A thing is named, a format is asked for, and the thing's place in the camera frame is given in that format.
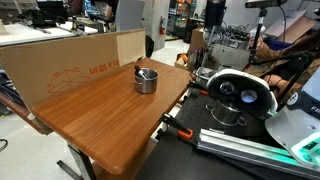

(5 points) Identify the brown cardboard sheet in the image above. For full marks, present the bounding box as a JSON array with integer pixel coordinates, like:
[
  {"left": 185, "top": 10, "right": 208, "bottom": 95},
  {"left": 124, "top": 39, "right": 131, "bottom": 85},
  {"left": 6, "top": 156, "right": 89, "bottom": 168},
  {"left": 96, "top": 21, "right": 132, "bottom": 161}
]
[{"left": 0, "top": 29, "right": 146, "bottom": 108}]

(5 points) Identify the white VR headset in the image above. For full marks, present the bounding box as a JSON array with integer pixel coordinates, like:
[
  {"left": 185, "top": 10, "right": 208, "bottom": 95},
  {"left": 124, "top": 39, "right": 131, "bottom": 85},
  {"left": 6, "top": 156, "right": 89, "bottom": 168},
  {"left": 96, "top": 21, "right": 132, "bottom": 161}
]
[{"left": 206, "top": 69, "right": 278, "bottom": 117}]

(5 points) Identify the black orange clamp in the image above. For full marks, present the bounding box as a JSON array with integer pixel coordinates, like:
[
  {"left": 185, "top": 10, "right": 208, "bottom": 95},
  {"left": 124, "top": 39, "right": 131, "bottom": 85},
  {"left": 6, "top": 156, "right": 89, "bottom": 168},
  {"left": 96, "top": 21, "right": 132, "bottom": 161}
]
[{"left": 161, "top": 113, "right": 194, "bottom": 140}]

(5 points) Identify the black camera stand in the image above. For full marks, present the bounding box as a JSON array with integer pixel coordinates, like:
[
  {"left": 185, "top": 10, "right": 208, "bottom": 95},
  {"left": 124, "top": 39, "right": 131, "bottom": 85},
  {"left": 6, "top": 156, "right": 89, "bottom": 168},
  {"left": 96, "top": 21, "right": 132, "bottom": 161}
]
[{"left": 245, "top": 0, "right": 315, "bottom": 101}]

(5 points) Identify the black Expo marker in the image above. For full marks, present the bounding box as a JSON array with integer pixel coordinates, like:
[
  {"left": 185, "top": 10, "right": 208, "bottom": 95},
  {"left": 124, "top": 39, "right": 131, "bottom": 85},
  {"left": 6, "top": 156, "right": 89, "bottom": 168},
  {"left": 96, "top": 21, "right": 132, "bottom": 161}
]
[{"left": 134, "top": 65, "right": 148, "bottom": 79}]

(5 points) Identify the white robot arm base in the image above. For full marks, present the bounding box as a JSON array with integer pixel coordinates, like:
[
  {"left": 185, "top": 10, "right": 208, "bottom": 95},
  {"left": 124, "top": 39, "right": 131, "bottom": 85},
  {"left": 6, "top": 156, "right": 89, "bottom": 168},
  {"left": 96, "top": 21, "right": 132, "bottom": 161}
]
[{"left": 265, "top": 69, "right": 320, "bottom": 169}]

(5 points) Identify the person in brown jacket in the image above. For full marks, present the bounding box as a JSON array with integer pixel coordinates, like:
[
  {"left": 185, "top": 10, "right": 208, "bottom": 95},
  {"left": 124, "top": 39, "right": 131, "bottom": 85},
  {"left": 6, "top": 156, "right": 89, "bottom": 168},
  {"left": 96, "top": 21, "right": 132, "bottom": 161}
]
[{"left": 246, "top": 31, "right": 320, "bottom": 101}]

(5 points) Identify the silver metal pot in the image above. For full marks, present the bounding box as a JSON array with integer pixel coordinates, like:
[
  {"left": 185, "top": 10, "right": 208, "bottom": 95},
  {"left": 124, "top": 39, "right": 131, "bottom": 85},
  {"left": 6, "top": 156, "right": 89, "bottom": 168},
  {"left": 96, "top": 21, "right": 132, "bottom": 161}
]
[{"left": 134, "top": 68, "right": 159, "bottom": 94}]

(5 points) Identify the aluminium rail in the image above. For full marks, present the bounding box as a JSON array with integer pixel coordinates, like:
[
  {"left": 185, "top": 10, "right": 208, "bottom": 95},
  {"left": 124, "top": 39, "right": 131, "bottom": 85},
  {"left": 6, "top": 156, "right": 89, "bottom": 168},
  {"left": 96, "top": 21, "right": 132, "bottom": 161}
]
[{"left": 197, "top": 129, "right": 320, "bottom": 180}]

